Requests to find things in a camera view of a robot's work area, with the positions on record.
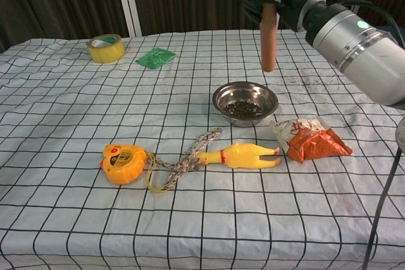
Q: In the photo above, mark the yellow tape measure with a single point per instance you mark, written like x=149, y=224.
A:
x=123, y=164

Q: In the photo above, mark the yellow tape roll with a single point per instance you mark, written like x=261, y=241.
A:
x=106, y=52

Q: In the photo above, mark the white checkered tablecloth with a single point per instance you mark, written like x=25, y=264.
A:
x=190, y=219

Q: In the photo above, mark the yellow rubber chicken toy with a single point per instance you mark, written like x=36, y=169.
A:
x=240, y=156

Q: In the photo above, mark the orange white snack packet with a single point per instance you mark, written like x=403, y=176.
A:
x=313, y=146

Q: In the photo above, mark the white partition post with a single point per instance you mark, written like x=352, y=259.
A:
x=126, y=1
x=278, y=24

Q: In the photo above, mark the stainless steel bowl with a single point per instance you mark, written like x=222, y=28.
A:
x=245, y=102

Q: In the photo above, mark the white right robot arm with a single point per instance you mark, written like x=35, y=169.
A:
x=364, y=45

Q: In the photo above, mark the wooden rolling pin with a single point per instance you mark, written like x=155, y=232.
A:
x=269, y=45

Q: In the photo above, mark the green foil packet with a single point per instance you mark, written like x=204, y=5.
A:
x=155, y=57

